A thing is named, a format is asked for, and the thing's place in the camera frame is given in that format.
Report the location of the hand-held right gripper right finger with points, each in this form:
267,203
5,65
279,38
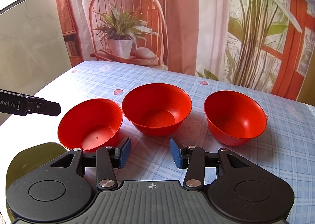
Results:
176,152

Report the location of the printed room backdrop cloth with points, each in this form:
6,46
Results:
187,17

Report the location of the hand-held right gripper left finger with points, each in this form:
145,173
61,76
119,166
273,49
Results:
124,151

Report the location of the blue checked tablecloth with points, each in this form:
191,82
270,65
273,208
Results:
152,75

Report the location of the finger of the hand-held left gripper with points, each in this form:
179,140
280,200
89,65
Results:
41,107

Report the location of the red plastic bowl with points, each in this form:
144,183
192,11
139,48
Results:
91,125
236,120
157,110

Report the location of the olive green round object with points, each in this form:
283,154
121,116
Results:
22,158

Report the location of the light wooden panel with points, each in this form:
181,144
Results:
308,97

